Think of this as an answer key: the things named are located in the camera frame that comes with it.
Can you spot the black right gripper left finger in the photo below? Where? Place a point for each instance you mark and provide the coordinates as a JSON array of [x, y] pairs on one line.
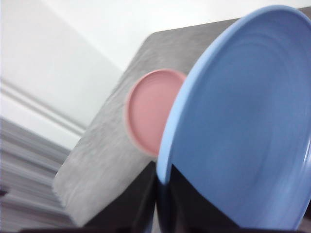
[[131, 206]]

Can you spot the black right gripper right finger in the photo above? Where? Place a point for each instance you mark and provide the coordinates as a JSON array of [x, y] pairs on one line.
[[189, 208]]

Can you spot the pink round plate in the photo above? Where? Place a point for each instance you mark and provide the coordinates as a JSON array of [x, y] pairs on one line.
[[148, 114]]

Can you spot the blue round plate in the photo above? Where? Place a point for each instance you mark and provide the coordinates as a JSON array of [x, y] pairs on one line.
[[243, 116]]

